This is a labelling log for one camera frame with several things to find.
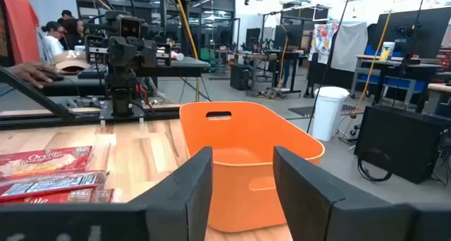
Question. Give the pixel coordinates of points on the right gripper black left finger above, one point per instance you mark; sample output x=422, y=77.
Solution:
x=183, y=195

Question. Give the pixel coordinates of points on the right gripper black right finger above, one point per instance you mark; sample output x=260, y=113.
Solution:
x=299, y=195

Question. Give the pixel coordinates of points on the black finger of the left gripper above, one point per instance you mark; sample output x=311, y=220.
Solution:
x=148, y=54
x=121, y=52

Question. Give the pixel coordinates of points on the red Orville popcorn bag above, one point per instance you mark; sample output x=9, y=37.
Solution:
x=46, y=160

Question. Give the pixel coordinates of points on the black keyboard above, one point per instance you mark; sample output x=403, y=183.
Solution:
x=93, y=72

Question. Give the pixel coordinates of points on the beige baseball cap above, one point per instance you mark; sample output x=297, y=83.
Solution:
x=70, y=61

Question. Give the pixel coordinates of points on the person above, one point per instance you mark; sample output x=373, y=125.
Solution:
x=72, y=29
x=53, y=40

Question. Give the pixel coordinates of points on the black desk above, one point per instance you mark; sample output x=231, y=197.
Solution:
x=183, y=66

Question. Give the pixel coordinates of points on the black computer mouse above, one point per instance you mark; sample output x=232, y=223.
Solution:
x=53, y=75

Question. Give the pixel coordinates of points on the person's hand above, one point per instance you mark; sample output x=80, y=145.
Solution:
x=30, y=73

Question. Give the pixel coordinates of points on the black shelving rack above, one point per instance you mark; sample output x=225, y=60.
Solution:
x=211, y=19

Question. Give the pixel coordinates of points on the red fabric panel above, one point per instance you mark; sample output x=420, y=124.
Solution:
x=21, y=29

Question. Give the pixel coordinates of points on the black floor mat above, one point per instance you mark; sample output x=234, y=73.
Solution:
x=303, y=110

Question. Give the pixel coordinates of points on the orange plastic basket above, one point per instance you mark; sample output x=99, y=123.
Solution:
x=243, y=131

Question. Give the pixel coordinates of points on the white trash bin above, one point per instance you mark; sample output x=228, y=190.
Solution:
x=329, y=114

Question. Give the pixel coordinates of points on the black computer tower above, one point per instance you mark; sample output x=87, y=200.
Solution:
x=240, y=77

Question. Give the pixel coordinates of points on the black equipment box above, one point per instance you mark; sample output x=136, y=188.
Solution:
x=398, y=142

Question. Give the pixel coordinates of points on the thin black pole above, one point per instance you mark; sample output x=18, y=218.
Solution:
x=329, y=57

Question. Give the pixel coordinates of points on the colourful floral cloth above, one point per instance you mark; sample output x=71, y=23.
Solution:
x=322, y=42

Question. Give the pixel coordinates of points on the grey cloth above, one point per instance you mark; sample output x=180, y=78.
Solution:
x=350, y=45

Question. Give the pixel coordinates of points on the wooden top work table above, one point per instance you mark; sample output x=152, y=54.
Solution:
x=394, y=59

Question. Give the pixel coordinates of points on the white bucket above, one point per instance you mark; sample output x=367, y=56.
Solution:
x=388, y=50

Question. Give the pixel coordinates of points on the black partition panel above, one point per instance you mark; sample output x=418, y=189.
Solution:
x=426, y=29

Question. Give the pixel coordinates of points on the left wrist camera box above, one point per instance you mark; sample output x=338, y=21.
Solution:
x=130, y=26

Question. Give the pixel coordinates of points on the black diagonal frame strut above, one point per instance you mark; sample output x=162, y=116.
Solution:
x=38, y=94

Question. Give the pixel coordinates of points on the black table frame rail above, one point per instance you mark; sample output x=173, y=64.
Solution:
x=53, y=119

